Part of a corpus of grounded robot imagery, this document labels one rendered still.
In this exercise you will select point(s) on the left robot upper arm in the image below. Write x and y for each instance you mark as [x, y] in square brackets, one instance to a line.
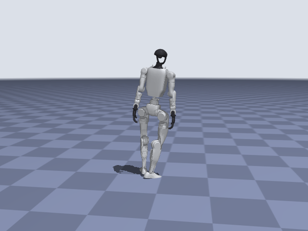
[143, 79]

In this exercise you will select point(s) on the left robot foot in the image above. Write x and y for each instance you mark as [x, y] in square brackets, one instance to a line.
[143, 170]

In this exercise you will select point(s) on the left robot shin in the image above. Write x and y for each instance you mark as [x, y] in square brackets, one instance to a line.
[144, 152]

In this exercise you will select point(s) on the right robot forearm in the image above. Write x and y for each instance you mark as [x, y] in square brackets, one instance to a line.
[173, 102]

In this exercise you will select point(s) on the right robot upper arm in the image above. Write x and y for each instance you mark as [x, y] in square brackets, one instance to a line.
[171, 82]

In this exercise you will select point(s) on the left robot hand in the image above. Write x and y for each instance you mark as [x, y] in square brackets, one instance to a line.
[134, 112]

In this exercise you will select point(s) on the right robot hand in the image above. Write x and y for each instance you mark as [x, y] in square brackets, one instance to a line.
[173, 119]

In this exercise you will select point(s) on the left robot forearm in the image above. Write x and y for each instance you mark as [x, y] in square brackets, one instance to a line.
[138, 97]

